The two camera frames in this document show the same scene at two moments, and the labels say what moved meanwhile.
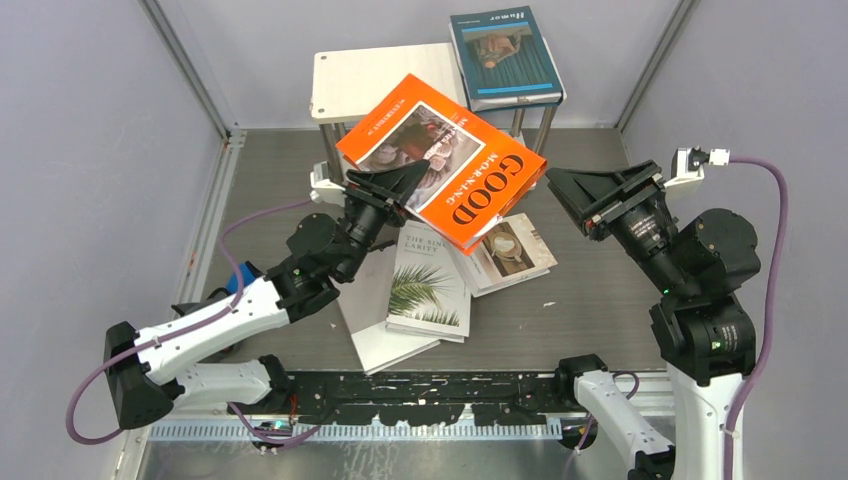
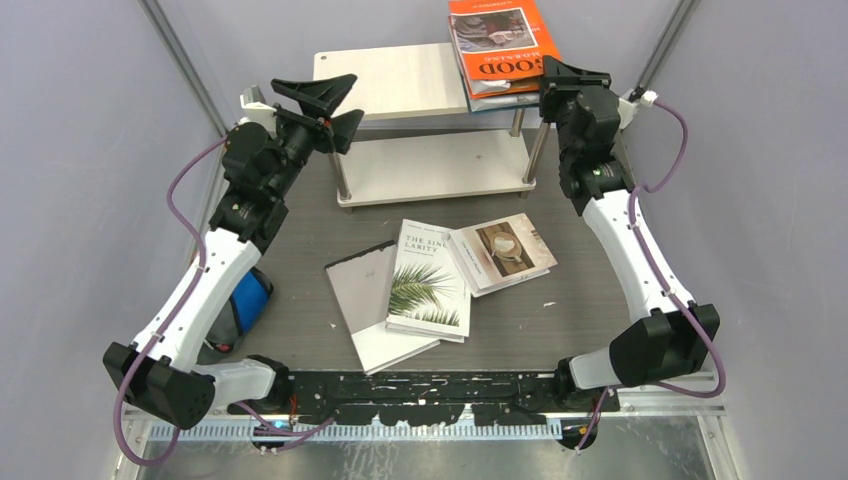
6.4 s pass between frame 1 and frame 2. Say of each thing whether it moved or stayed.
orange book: moved
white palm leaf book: stayed
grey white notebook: stayed
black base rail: stayed
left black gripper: moved
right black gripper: moved
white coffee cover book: stayed
